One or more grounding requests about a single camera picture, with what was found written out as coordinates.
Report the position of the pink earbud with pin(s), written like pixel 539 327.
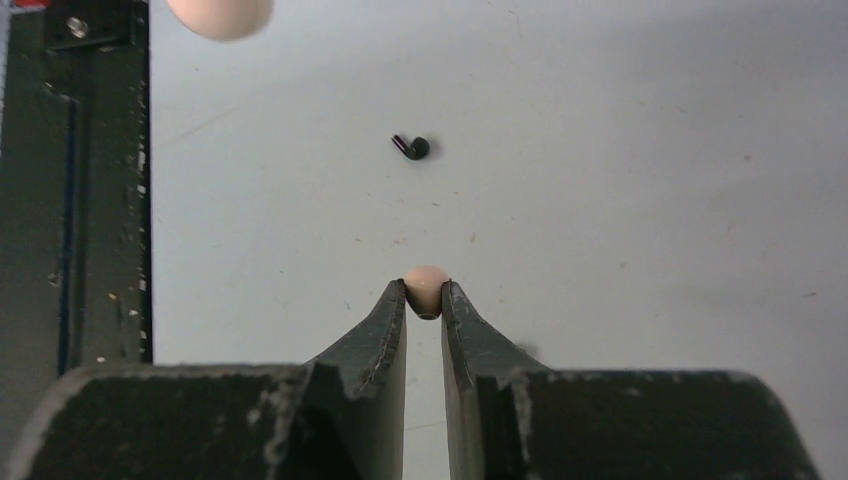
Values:
pixel 423 285

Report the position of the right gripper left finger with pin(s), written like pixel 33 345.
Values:
pixel 337 416

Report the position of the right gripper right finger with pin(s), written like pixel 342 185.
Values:
pixel 511 417

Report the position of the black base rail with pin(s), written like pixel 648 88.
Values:
pixel 76 252

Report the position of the pink earbud charging case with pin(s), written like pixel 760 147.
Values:
pixel 222 20

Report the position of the black earbud left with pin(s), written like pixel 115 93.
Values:
pixel 415 150

